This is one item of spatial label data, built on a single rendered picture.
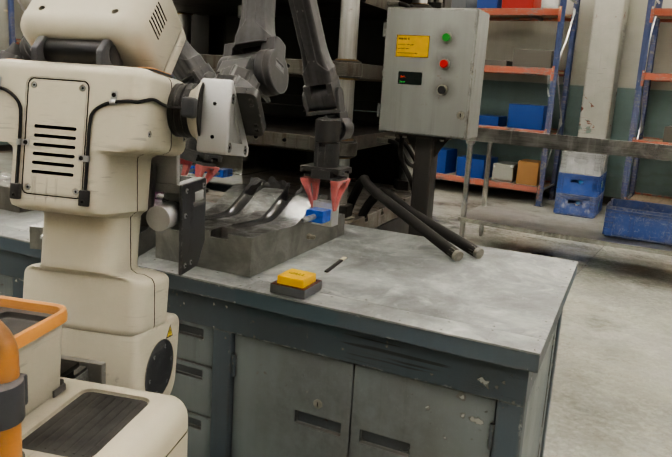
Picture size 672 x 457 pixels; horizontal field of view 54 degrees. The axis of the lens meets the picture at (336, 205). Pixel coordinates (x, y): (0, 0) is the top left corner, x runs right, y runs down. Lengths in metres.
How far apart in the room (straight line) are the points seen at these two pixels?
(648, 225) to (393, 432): 3.77
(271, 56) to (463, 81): 1.08
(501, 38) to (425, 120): 6.13
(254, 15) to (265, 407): 0.84
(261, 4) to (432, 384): 0.78
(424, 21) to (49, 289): 1.43
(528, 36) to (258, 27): 7.09
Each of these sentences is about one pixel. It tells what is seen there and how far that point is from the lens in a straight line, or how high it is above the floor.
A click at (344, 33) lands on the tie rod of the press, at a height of 1.37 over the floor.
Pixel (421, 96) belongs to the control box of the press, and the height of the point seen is 1.19.
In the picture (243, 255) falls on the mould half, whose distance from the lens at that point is 1.46.
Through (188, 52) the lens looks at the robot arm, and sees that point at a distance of 1.55.
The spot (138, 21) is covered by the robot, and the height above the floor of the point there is 1.30.
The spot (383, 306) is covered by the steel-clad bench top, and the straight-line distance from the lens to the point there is 1.33.
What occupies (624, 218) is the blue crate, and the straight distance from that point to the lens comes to 4.99.
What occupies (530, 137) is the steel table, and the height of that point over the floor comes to 0.90.
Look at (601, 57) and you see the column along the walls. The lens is 7.66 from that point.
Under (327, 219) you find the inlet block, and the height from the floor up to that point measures 0.93.
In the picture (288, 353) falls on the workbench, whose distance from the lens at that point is 1.46.
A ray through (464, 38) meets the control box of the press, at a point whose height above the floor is 1.38.
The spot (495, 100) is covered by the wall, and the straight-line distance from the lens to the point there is 8.23.
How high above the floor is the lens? 1.24
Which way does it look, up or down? 11 degrees down
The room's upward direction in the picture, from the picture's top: 4 degrees clockwise
